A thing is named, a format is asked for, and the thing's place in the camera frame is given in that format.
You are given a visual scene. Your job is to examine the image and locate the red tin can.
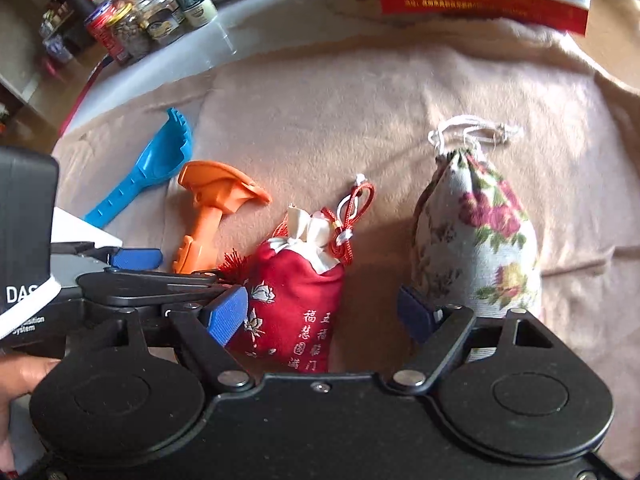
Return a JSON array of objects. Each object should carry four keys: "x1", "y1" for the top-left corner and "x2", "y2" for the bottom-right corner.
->
[{"x1": 84, "y1": 1, "x2": 128, "y2": 65}]

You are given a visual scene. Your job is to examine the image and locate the orange toy hammer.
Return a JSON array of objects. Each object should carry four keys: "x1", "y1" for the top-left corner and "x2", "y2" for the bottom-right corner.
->
[{"x1": 172, "y1": 160, "x2": 273, "y2": 275}]

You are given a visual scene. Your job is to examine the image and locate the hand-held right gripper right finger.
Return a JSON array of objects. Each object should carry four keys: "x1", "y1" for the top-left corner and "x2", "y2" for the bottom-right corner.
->
[{"x1": 385, "y1": 285, "x2": 556, "y2": 393}]

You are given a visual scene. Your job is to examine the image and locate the blue toy rake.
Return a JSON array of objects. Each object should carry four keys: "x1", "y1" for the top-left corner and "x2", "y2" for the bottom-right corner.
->
[{"x1": 82, "y1": 107, "x2": 193, "y2": 226}]

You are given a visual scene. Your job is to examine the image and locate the beige blanket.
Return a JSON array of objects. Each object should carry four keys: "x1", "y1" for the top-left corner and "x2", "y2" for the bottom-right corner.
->
[{"x1": 52, "y1": 0, "x2": 640, "y2": 480}]

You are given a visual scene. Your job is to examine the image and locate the red floral sachet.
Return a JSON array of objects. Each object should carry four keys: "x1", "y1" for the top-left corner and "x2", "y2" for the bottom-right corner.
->
[{"x1": 217, "y1": 174, "x2": 376, "y2": 375}]

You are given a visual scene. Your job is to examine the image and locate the person's left hand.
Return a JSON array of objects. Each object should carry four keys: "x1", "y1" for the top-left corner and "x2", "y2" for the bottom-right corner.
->
[{"x1": 0, "y1": 352, "x2": 63, "y2": 471}]

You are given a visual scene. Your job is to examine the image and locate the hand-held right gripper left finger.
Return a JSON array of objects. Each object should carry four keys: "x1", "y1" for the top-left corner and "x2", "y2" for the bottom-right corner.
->
[{"x1": 62, "y1": 285, "x2": 253, "y2": 392}]

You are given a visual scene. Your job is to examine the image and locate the short labelled glass jar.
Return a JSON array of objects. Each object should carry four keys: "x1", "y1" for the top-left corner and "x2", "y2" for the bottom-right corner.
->
[{"x1": 135, "y1": 0, "x2": 183, "y2": 43}]

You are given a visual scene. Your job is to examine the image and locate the floral cloth pouch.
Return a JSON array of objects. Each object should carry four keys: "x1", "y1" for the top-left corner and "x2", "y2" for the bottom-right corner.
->
[{"x1": 410, "y1": 115, "x2": 543, "y2": 361}]

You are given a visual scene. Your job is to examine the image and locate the glass jar of seeds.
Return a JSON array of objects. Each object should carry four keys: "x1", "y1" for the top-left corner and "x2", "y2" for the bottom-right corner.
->
[{"x1": 109, "y1": 5, "x2": 153, "y2": 63}]

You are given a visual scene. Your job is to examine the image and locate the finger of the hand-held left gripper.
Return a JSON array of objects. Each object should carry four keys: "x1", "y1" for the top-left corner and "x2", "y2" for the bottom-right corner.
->
[
  {"x1": 77, "y1": 269, "x2": 241, "y2": 311},
  {"x1": 50, "y1": 241, "x2": 163, "y2": 271}
]

